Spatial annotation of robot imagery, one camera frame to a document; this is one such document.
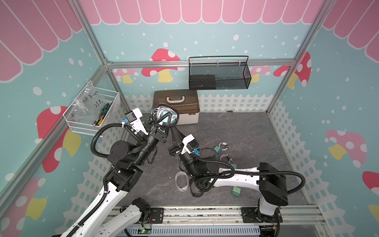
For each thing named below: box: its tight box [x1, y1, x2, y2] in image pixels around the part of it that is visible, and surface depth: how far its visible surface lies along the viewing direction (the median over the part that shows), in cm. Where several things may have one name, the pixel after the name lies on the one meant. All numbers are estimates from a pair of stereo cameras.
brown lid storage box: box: [152, 88, 200, 125], surface depth 104 cm
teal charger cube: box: [213, 145, 223, 155], surface depth 98 cm
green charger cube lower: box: [231, 186, 242, 198], surface depth 81 cm
